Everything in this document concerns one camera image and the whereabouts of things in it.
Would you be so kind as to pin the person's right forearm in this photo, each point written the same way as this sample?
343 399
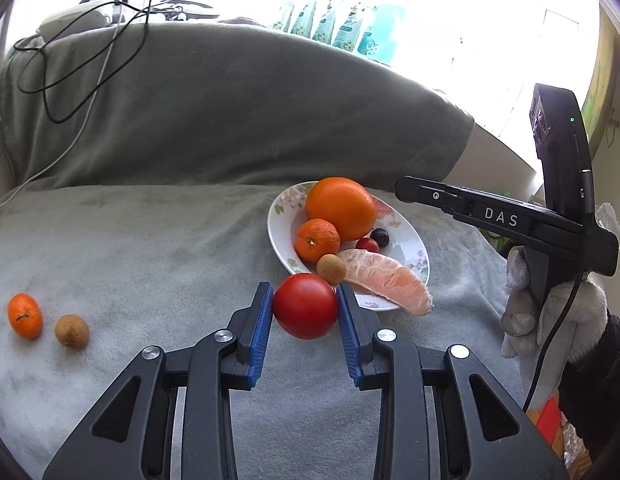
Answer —
605 385

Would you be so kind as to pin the grey cushion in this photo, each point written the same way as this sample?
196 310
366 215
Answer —
239 110

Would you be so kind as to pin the red packet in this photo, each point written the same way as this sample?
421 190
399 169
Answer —
547 417

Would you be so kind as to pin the brown round fruit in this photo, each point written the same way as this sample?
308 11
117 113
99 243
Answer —
71 330
331 268

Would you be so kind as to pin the white floral plate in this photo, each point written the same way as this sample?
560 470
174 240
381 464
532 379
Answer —
285 220

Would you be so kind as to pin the dark plum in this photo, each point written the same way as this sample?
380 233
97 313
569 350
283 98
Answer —
380 236

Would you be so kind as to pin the green wall poster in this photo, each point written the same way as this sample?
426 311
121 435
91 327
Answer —
597 110

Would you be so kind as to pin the small red cherry tomato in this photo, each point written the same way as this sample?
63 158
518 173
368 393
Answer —
366 245

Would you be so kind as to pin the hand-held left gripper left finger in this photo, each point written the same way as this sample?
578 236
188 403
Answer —
262 330

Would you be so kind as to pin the mandarin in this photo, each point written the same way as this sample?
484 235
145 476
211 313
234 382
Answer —
24 315
317 242

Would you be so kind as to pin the person's right hand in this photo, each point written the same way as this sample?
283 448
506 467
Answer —
580 310

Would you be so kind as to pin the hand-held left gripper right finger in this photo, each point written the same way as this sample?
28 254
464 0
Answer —
351 330

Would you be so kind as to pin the large red tomato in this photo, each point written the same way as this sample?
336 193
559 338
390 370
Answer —
305 305

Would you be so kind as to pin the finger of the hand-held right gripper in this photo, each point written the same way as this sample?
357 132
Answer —
500 216

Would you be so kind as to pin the light grey towel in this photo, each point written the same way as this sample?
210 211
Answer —
139 260

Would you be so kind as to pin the large orange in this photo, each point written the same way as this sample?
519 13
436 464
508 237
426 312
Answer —
341 207

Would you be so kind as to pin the window with white frame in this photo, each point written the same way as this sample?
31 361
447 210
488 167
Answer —
465 35

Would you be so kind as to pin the row of teal refill pouches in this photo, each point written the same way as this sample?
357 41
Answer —
340 25

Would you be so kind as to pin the peeled pomelo segment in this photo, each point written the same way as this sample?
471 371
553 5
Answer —
385 275

